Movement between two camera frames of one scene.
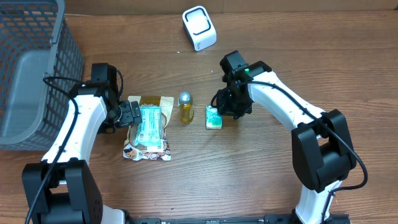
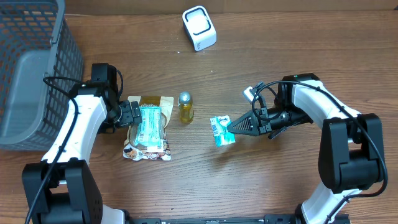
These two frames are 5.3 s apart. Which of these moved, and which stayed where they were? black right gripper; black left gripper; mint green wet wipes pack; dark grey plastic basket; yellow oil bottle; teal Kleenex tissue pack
Moved: teal Kleenex tissue pack; black right gripper
Stayed: black left gripper; dark grey plastic basket; yellow oil bottle; mint green wet wipes pack
